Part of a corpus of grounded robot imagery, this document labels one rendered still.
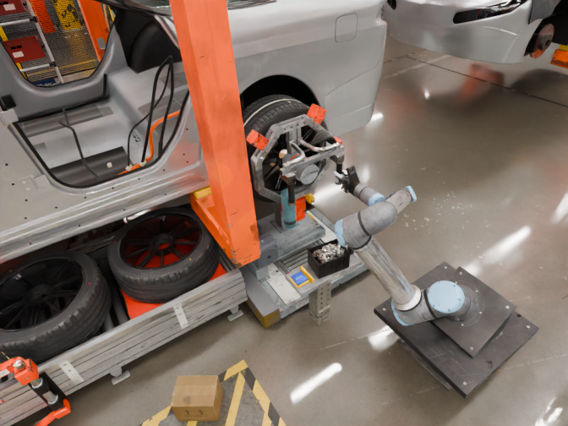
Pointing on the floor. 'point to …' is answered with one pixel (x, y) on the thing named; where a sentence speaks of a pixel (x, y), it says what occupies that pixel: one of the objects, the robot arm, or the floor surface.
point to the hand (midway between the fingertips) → (336, 170)
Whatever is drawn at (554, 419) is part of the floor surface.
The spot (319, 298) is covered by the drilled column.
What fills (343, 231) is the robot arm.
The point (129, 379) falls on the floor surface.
